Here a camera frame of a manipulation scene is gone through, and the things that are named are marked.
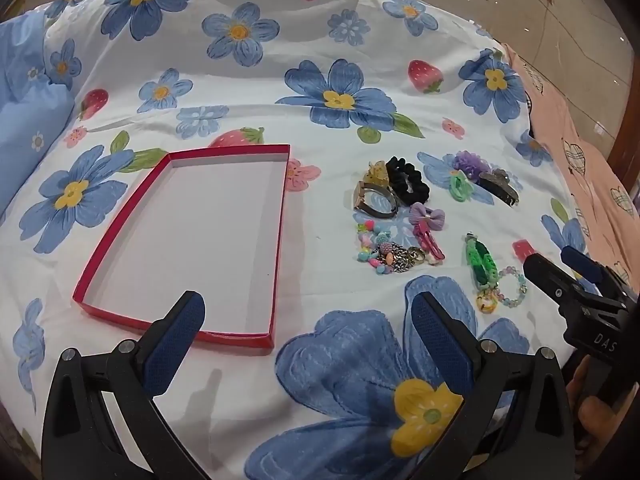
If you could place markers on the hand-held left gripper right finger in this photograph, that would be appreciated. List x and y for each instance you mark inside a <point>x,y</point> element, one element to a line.
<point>445,345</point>

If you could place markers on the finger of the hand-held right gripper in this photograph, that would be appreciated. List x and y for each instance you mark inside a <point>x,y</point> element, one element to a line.
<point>585,265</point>
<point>550,282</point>

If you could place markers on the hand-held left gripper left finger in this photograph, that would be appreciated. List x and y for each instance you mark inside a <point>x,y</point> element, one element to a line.
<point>175,345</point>

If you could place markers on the red hair clip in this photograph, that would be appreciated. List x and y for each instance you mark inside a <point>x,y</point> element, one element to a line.
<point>522,249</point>

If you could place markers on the pink hair clip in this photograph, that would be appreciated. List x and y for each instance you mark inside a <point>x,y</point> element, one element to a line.
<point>429,242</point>

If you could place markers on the red shallow box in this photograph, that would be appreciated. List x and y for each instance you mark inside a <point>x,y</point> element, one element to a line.
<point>200,240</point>

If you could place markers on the black scrunchie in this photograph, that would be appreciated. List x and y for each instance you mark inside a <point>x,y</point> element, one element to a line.
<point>422,187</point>

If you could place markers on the yellow hair claw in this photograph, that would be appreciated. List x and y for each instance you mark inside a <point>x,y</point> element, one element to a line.
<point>376,172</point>

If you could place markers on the person's right hand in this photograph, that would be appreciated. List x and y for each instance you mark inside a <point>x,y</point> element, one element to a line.
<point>600,425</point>

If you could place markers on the dark hair claw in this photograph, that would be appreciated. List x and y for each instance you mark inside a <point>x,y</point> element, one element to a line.
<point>500,185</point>

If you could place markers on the purple bow hair clip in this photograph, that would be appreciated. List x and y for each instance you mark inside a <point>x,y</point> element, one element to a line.
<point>435,217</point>

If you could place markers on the pink printed cloth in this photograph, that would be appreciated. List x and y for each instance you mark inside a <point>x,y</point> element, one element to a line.
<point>560,125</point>

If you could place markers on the purple flower scrunchie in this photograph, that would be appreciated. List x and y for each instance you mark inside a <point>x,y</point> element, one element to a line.
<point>470,161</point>

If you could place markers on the blue floral bed sheet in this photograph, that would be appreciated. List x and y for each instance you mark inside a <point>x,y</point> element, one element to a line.
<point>250,100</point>

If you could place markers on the light blue pillow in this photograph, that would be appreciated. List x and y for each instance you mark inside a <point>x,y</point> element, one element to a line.
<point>25,110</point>

